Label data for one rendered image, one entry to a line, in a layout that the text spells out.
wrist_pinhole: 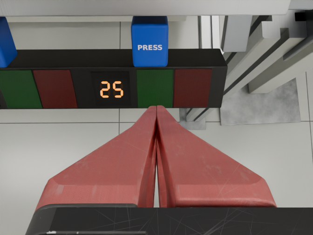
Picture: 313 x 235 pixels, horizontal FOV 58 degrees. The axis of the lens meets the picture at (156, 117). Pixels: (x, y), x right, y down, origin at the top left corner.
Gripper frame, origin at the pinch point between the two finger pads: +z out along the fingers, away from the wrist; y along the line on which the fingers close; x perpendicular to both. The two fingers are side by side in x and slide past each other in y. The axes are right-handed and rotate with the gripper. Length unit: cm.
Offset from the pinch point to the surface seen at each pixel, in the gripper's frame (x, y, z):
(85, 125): 46, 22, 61
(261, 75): 29, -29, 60
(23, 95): 4.5, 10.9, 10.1
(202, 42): 14.1, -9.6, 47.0
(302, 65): 19, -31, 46
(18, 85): 3.5, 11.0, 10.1
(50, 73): 2.5, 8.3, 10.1
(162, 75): 2.7, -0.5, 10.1
